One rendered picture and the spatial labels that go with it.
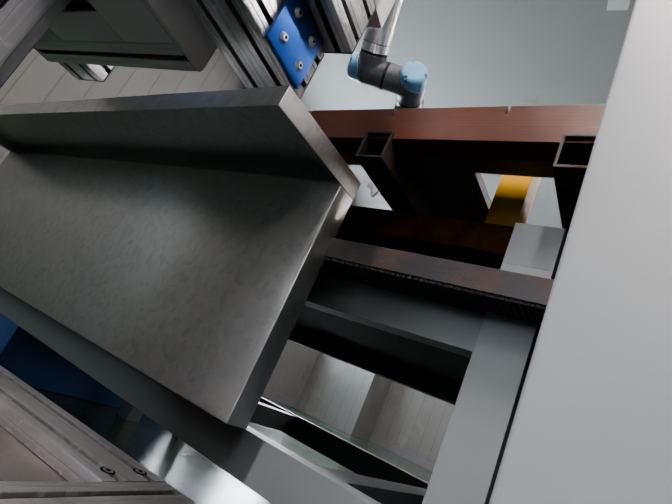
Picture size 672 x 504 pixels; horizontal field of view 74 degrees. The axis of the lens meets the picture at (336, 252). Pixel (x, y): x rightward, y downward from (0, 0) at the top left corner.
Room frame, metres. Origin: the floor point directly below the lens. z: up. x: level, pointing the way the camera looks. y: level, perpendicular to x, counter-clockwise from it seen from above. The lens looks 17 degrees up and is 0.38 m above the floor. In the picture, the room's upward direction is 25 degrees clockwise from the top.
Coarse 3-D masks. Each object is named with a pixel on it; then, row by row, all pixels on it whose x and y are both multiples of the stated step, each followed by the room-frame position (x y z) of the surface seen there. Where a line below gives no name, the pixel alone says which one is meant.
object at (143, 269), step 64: (0, 192) 1.29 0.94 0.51; (64, 192) 1.07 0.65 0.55; (128, 192) 0.91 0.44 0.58; (192, 192) 0.78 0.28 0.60; (256, 192) 0.69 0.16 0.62; (320, 192) 0.61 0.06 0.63; (0, 256) 1.13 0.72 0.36; (64, 256) 0.96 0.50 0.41; (128, 256) 0.83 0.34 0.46; (192, 256) 0.73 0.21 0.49; (256, 256) 0.64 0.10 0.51; (320, 256) 0.61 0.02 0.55; (64, 320) 0.87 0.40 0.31; (128, 320) 0.77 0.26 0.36; (192, 320) 0.68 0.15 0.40; (256, 320) 0.61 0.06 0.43; (192, 384) 0.64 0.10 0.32; (256, 384) 0.60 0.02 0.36
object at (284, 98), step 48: (144, 96) 0.66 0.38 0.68; (192, 96) 0.58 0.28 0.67; (240, 96) 0.51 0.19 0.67; (288, 96) 0.47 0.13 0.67; (0, 144) 1.36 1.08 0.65; (48, 144) 1.21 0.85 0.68; (96, 144) 1.01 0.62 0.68; (144, 144) 0.87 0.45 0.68; (192, 144) 0.76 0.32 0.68; (240, 144) 0.67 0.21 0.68; (288, 144) 0.60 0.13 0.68
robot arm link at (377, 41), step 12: (396, 0) 0.89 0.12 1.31; (396, 12) 0.91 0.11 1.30; (384, 24) 0.93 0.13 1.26; (396, 24) 0.95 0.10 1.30; (372, 36) 0.96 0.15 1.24; (384, 36) 0.95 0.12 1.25; (372, 48) 0.98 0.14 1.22; (384, 48) 0.98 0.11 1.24; (360, 60) 1.02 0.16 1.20; (372, 60) 1.00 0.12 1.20; (384, 60) 1.01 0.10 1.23; (348, 72) 1.05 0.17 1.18; (360, 72) 1.03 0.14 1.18; (372, 72) 1.02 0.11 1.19; (384, 72) 1.01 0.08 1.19; (372, 84) 1.05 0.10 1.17
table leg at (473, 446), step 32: (512, 320) 0.50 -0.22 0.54; (480, 352) 0.52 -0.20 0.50; (512, 352) 0.50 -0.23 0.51; (480, 384) 0.51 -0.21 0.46; (512, 384) 0.49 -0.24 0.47; (480, 416) 0.51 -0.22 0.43; (512, 416) 0.50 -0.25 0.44; (448, 448) 0.52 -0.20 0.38; (480, 448) 0.50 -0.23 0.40; (448, 480) 0.51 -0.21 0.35; (480, 480) 0.49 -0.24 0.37
